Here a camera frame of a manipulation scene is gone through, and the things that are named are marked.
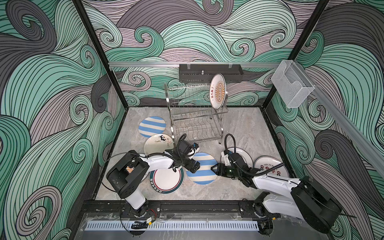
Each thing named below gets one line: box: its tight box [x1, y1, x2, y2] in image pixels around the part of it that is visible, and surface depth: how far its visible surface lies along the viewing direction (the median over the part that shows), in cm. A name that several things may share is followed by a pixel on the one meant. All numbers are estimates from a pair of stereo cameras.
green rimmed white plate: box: [149, 167, 185, 195], surface depth 83 cm
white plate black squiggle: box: [144, 133, 175, 156], surface depth 100 cm
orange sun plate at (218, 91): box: [209, 73, 227, 110], surface depth 85 cm
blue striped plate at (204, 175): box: [186, 152, 218, 185], surface depth 86 cm
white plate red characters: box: [254, 155, 289, 177], surface depth 89 cm
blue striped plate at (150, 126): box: [138, 116, 167, 138], surface depth 109 cm
